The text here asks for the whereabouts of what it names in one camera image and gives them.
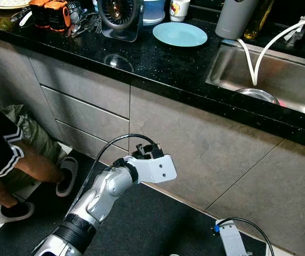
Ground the stainless steel bowl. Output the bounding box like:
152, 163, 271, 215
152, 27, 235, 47
234, 87, 280, 106

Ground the grey kitchen cabinet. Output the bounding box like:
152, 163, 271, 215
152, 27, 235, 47
0, 33, 305, 256

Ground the grey cabinet drawer front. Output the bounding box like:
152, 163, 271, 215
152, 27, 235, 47
40, 84, 131, 151
54, 119, 130, 166
28, 52, 132, 119

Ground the black floor mat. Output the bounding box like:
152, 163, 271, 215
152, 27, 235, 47
0, 149, 273, 256

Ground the teal round plate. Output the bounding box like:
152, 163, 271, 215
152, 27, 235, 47
152, 22, 209, 48

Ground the steel fork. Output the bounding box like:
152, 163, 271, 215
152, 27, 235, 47
75, 19, 103, 38

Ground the white printed mug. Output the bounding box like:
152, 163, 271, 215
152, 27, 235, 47
169, 0, 191, 22

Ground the person in black shorts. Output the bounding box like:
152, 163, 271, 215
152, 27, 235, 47
0, 98, 71, 210

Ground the steel utensil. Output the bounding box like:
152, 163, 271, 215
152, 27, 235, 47
67, 3, 97, 30

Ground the grey tumbler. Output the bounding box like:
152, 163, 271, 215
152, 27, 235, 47
215, 0, 259, 41

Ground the stainless steel sink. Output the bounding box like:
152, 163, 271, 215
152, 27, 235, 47
205, 39, 305, 119

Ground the orange and black container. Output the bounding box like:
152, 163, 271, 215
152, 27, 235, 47
44, 0, 72, 32
29, 0, 51, 29

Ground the yellow oil bottle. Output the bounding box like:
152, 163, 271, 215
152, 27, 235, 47
243, 0, 275, 41

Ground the chrome faucet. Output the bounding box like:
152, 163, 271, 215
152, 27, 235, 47
285, 0, 305, 48

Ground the glass jar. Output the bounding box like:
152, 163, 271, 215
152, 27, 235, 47
0, 9, 20, 31

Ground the patterned cream plate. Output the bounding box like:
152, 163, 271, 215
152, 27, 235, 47
0, 0, 30, 10

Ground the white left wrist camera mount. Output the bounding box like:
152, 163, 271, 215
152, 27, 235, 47
133, 154, 178, 185

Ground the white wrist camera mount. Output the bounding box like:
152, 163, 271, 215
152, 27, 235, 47
133, 154, 178, 185
215, 219, 248, 256

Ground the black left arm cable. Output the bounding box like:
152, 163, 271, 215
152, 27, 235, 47
80, 133, 159, 214

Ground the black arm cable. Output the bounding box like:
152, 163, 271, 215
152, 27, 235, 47
212, 217, 275, 256
80, 133, 159, 214

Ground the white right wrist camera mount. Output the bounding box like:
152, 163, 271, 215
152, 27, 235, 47
215, 219, 248, 256

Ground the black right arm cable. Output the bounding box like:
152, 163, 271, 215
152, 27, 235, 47
212, 217, 275, 256

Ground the white hose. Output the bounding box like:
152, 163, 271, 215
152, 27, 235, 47
236, 13, 305, 87

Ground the white utensil handle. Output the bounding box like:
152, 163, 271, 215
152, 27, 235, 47
18, 10, 33, 28

